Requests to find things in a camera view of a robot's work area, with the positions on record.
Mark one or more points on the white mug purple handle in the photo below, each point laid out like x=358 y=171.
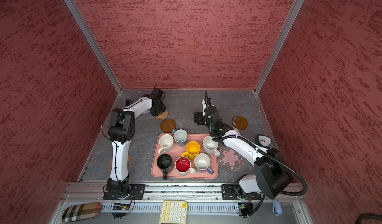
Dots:
x=202 y=163

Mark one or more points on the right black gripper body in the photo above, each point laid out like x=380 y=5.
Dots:
x=202 y=120

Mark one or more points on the black mug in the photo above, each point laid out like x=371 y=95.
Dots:
x=165 y=164

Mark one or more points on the aluminium front rail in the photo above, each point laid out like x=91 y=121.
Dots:
x=154 y=192

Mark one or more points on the white mug back right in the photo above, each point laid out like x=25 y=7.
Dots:
x=210 y=147

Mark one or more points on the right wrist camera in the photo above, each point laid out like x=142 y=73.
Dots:
x=207 y=106

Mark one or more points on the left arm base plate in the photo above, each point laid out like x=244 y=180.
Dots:
x=135 y=192

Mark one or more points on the light blue small device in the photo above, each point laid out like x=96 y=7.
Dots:
x=277 y=208

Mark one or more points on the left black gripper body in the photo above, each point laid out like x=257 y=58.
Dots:
x=158 y=109

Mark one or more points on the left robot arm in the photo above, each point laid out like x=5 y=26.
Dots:
x=121 y=131

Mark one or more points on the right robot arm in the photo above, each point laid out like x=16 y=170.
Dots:
x=271 y=175

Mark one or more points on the small green alarm clock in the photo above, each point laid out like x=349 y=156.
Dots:
x=263 y=141

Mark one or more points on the pink flower coaster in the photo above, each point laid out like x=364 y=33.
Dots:
x=229 y=158

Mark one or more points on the dark brown round coaster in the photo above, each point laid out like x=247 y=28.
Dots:
x=168 y=125

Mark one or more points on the white mug back left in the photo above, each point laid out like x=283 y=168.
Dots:
x=166 y=143

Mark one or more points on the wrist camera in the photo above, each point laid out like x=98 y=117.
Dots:
x=207 y=106
x=157 y=93

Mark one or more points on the woven tan round coaster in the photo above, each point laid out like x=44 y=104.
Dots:
x=163 y=115

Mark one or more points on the pink plastic tray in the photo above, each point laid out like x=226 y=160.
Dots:
x=176 y=153

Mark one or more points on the glossy amber round coaster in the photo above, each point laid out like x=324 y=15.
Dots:
x=240 y=122

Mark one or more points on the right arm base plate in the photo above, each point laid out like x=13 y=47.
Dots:
x=235 y=192

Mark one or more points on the plaid glasses case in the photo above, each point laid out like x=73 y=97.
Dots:
x=81 y=212

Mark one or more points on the light blue patterned mug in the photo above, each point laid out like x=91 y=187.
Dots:
x=180 y=136

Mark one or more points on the yellow calculator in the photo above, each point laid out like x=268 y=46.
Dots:
x=173 y=212

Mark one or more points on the yellow mug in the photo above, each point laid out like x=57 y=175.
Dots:
x=193 y=148

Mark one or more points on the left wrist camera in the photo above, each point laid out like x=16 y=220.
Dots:
x=157 y=93

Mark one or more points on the brown paw print coaster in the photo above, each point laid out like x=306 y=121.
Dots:
x=111 y=167

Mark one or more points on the red interior white mug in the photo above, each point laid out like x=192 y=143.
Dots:
x=184 y=167

